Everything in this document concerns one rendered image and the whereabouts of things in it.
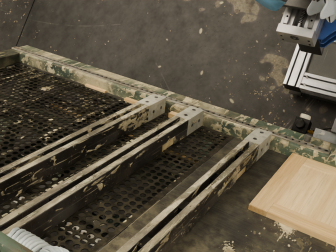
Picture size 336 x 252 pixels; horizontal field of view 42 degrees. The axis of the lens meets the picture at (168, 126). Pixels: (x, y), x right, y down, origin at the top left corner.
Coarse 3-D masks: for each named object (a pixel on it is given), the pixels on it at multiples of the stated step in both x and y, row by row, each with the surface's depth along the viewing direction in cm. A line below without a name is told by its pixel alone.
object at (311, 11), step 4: (312, 0) 97; (320, 0) 98; (324, 0) 97; (312, 4) 97; (316, 4) 98; (320, 4) 98; (324, 4) 98; (308, 8) 97; (312, 8) 98; (316, 8) 98; (320, 8) 99; (308, 12) 98; (312, 12) 98; (316, 12) 99; (328, 20) 100
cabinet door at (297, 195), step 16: (288, 160) 156; (304, 160) 157; (272, 176) 146; (288, 176) 146; (304, 176) 148; (320, 176) 149; (272, 192) 137; (288, 192) 138; (304, 192) 139; (320, 192) 140; (256, 208) 129; (272, 208) 129; (288, 208) 130; (304, 208) 131; (320, 208) 132; (288, 224) 125; (304, 224) 124; (320, 224) 125
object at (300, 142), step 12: (12, 48) 230; (48, 60) 218; (84, 72) 208; (120, 84) 198; (204, 108) 182; (228, 120) 174; (240, 120) 174; (276, 132) 167; (300, 144) 161; (312, 144) 161
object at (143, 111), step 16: (160, 96) 184; (128, 112) 169; (144, 112) 173; (160, 112) 184; (96, 128) 154; (112, 128) 158; (128, 128) 167; (64, 144) 144; (80, 144) 145; (96, 144) 152; (16, 160) 130; (32, 160) 133; (48, 160) 134; (64, 160) 140; (0, 176) 124; (16, 176) 124; (32, 176) 130; (48, 176) 136; (0, 192) 121; (16, 192) 126
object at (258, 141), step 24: (240, 144) 152; (264, 144) 159; (216, 168) 137; (240, 168) 143; (192, 192) 124; (216, 192) 130; (168, 216) 114; (192, 216) 119; (144, 240) 105; (168, 240) 109
